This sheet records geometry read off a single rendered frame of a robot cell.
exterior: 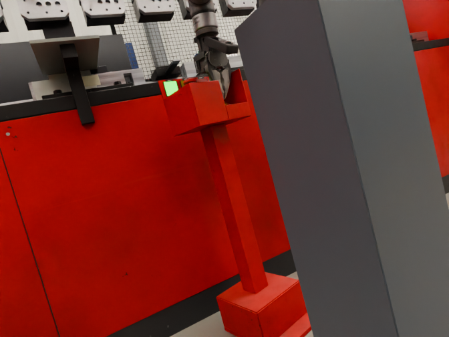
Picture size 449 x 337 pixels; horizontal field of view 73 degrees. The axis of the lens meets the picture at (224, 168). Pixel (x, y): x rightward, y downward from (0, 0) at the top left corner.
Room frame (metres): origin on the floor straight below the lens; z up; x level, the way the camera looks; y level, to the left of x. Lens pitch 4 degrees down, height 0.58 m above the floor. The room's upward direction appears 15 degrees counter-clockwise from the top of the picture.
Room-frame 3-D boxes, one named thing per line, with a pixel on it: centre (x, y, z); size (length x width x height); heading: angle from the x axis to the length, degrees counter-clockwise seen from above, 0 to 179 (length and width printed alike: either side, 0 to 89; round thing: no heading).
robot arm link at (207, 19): (0.96, -0.06, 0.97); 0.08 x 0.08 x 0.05
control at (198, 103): (0.96, 0.00, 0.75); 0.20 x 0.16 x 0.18; 127
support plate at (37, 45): (1.00, 0.39, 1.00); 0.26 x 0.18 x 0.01; 24
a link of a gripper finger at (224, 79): (0.99, -0.06, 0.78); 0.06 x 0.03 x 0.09; 37
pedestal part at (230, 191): (0.96, 0.00, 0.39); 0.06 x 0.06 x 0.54; 37
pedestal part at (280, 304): (0.93, -0.02, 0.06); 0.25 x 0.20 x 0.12; 37
